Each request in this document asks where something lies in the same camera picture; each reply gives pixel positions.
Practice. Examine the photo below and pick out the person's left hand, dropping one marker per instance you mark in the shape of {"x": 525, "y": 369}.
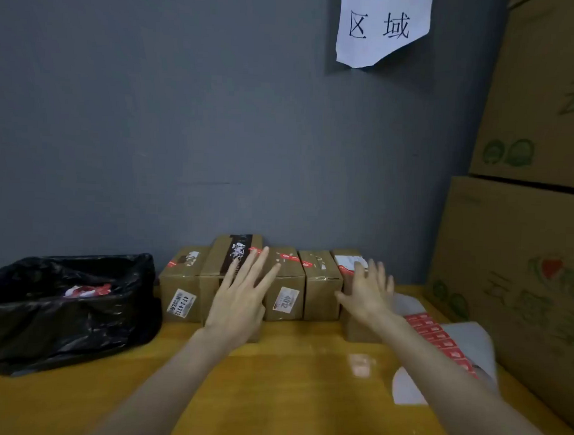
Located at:
{"x": 238, "y": 303}

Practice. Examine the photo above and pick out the person's right hand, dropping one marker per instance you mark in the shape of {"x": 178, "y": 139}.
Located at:
{"x": 371, "y": 299}

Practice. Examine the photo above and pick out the long brown cardboard box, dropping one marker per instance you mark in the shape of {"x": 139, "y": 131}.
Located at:
{"x": 358, "y": 333}

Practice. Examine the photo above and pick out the box with black tape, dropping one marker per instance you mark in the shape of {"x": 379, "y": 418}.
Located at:
{"x": 213, "y": 268}

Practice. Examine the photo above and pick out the white printed price label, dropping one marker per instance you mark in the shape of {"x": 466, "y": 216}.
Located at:
{"x": 285, "y": 300}
{"x": 182, "y": 304}

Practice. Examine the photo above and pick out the small brown cardboard box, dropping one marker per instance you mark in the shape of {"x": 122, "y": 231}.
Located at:
{"x": 289, "y": 277}
{"x": 182, "y": 279}
{"x": 321, "y": 292}

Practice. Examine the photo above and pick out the red sticker label strip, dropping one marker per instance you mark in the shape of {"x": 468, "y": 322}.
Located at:
{"x": 425, "y": 324}

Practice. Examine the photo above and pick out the person's right forearm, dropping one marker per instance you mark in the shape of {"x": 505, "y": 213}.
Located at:
{"x": 459, "y": 398}

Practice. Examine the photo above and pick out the person's left forearm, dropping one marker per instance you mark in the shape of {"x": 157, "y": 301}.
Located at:
{"x": 165, "y": 395}

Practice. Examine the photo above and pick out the white backing paper strip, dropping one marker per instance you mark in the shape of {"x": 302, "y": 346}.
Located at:
{"x": 471, "y": 341}

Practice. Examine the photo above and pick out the large green printed carton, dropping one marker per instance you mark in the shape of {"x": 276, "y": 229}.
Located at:
{"x": 511, "y": 291}
{"x": 539, "y": 93}

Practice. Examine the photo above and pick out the black plastic trash bag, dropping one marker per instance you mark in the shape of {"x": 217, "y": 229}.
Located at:
{"x": 49, "y": 328}

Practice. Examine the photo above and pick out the white paper wall sign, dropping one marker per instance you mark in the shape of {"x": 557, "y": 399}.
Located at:
{"x": 380, "y": 29}

